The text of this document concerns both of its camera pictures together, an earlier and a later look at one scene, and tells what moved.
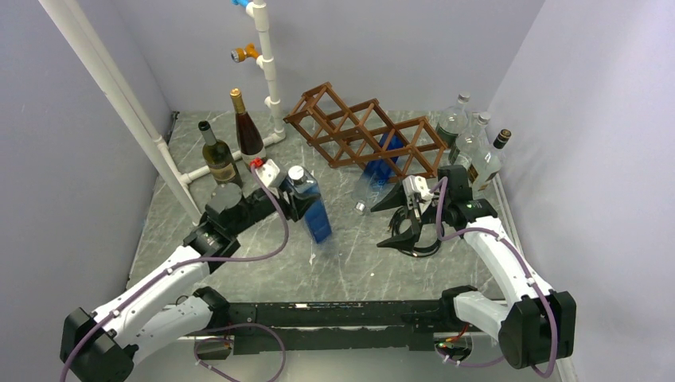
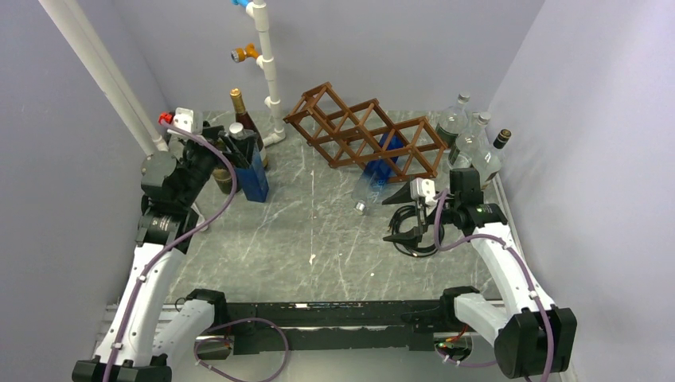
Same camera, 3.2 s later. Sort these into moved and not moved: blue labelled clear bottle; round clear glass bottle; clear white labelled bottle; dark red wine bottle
Moved: blue labelled clear bottle
Not moved: round clear glass bottle; dark red wine bottle; clear white labelled bottle
